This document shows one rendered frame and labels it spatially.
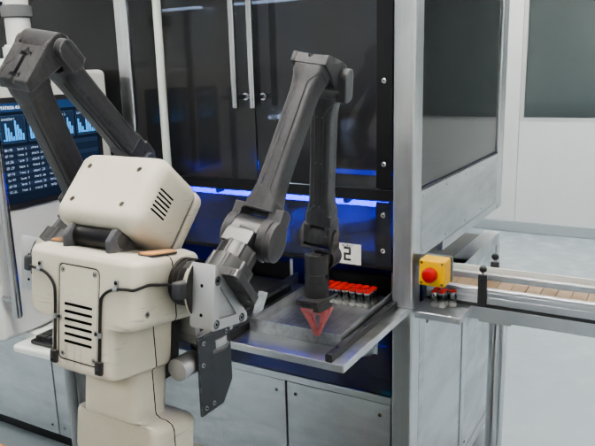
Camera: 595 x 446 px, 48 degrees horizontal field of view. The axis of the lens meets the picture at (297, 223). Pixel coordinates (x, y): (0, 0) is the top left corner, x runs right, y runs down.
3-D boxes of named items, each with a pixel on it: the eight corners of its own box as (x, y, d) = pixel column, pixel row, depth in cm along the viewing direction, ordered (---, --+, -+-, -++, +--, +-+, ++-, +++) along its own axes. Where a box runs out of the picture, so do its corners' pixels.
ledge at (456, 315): (430, 302, 196) (430, 296, 196) (475, 308, 190) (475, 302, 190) (413, 317, 185) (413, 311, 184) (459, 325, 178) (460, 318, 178)
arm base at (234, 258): (180, 266, 116) (236, 276, 110) (202, 231, 120) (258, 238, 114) (201, 296, 121) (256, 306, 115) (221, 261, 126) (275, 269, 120)
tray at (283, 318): (311, 291, 202) (311, 280, 201) (392, 303, 190) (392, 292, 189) (250, 330, 173) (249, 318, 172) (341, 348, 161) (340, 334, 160)
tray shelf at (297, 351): (219, 275, 226) (219, 270, 226) (416, 307, 192) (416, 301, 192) (116, 323, 186) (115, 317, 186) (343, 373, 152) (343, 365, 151)
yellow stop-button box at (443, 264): (427, 277, 187) (428, 252, 186) (452, 280, 184) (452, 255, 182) (418, 285, 181) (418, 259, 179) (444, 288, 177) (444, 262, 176)
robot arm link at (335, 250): (300, 223, 157) (335, 231, 154) (319, 215, 168) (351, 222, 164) (294, 271, 160) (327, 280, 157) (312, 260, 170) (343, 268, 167)
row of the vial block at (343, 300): (315, 297, 196) (315, 282, 195) (372, 306, 187) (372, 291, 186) (312, 300, 194) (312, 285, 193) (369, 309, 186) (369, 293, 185)
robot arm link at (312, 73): (291, 30, 131) (339, 36, 127) (310, 66, 143) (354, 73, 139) (214, 244, 121) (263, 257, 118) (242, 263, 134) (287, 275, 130)
